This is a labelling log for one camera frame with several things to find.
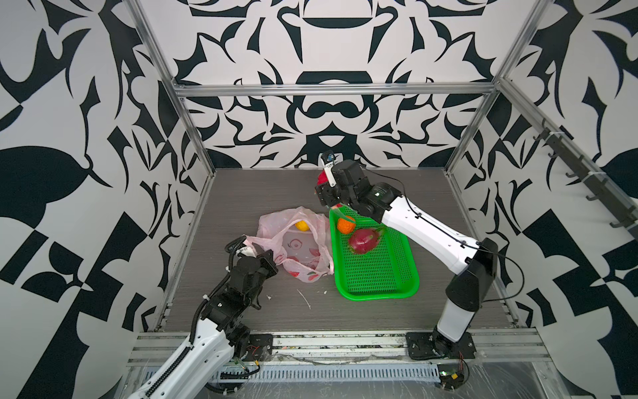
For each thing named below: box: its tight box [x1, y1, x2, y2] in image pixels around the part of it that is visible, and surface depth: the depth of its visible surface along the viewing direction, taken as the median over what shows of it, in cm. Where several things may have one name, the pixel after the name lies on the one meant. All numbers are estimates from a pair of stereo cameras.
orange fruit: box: [337, 215, 356, 235], surface depth 96 cm
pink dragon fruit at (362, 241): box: [348, 227, 380, 255], surface depth 90 cm
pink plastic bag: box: [243, 206, 335, 284], surface depth 89 cm
